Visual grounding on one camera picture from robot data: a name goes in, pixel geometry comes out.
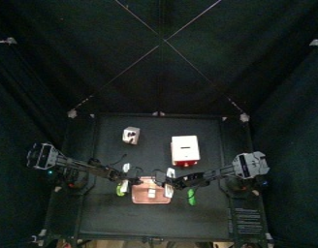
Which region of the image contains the white plastic piece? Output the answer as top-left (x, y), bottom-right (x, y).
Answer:
top-left (120, 179), bottom-right (130, 194)
top-left (162, 183), bottom-right (174, 199)

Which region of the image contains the green toy vegetable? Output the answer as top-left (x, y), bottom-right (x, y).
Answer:
top-left (185, 188), bottom-right (197, 206)

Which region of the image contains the green curved toy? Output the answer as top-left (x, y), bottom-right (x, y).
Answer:
top-left (114, 181), bottom-right (125, 198)

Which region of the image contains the white and red box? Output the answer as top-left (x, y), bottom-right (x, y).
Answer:
top-left (169, 135), bottom-right (201, 169)

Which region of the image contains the black cable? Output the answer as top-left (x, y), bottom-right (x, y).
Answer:
top-left (107, 153), bottom-right (129, 168)

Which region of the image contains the white box with black marks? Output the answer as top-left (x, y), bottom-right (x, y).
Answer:
top-left (121, 126), bottom-right (141, 146)

